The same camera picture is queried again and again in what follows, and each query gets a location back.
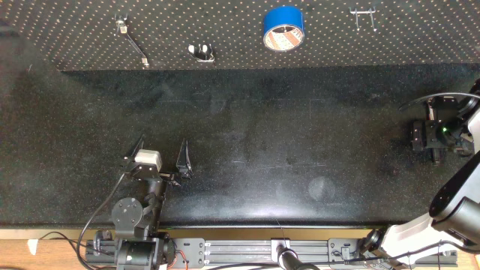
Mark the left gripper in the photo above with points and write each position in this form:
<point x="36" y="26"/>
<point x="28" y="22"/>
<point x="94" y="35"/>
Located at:
<point x="144" y="172"/>

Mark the pliers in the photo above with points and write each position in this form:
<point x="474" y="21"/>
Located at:
<point x="201" y="52"/>

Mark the wrench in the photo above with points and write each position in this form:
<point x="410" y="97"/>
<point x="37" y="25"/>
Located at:
<point x="133" y="43"/>

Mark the roll of blue tape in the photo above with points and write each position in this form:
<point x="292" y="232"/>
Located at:
<point x="283" y="20"/>

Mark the hammer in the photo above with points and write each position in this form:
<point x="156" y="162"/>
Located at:
<point x="435" y="159"/>

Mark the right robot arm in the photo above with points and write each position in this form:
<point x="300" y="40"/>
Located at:
<point x="457" y="210"/>

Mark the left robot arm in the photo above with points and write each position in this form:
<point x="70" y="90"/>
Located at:
<point x="131" y="217"/>

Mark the black pegboard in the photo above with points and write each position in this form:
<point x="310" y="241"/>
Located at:
<point x="150" y="37"/>

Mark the metal hook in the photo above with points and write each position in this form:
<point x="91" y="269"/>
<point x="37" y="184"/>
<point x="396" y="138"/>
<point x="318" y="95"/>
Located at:
<point x="120" y="18"/>
<point x="362" y="12"/>

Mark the white tape piece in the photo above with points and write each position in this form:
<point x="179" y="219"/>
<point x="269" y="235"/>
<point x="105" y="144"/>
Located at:
<point x="33" y="245"/>

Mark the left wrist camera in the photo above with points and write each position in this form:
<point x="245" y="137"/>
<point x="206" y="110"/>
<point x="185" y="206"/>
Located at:
<point x="149" y="158"/>

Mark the mounting rail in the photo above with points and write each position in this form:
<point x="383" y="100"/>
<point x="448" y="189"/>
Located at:
<point x="232" y="251"/>

